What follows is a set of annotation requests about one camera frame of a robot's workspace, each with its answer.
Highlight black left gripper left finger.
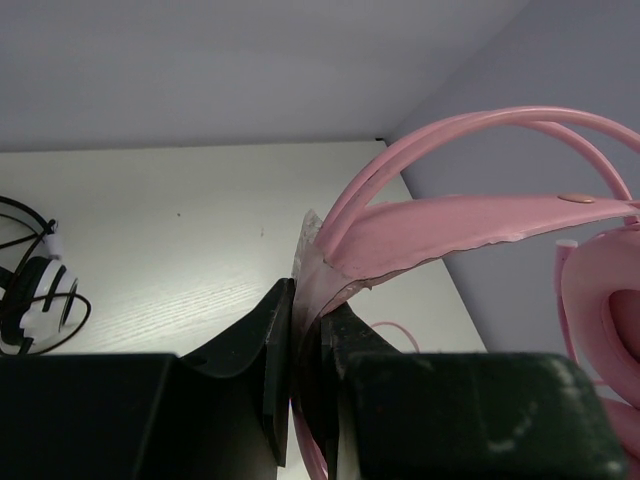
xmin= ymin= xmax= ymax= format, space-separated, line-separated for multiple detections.
xmin=1 ymin=279 xmax=294 ymax=479

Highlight pink headphones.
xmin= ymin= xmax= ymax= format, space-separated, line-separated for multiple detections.
xmin=292 ymin=106 xmax=639 ymax=478

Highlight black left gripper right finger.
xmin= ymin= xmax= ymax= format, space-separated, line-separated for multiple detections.
xmin=320 ymin=306 xmax=631 ymax=479

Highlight white black headphones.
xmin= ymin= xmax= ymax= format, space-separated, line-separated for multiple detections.
xmin=1 ymin=196 xmax=92 ymax=357

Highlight pink headphone cable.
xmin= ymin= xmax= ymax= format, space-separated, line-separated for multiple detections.
xmin=369 ymin=321 xmax=421 ymax=354

